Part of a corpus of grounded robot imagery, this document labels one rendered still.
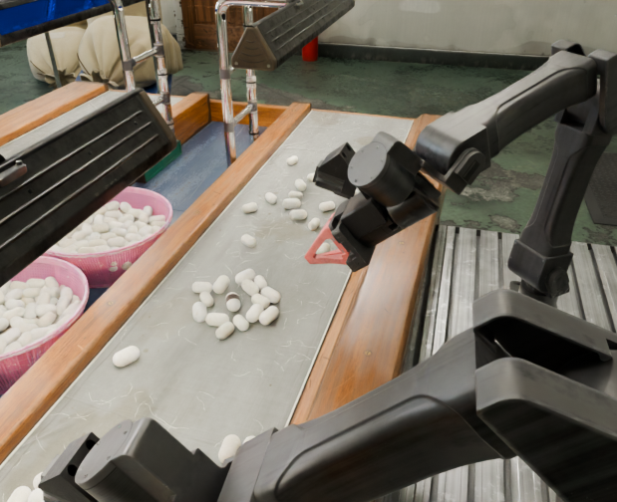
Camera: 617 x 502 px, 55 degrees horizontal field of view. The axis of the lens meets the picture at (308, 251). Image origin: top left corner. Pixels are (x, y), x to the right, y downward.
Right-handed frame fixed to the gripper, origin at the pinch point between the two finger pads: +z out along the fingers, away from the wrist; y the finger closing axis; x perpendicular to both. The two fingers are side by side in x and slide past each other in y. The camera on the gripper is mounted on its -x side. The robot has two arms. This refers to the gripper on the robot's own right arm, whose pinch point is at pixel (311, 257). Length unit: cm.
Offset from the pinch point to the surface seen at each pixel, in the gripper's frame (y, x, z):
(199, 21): -437, -103, 215
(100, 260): -4.6, -17.4, 37.4
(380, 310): -2.7, 13.6, -1.7
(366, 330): 2.5, 12.9, -0.9
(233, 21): -437, -83, 188
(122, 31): -49, -51, 33
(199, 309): 4.4, -3.1, 18.7
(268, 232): -23.7, -0.9, 19.3
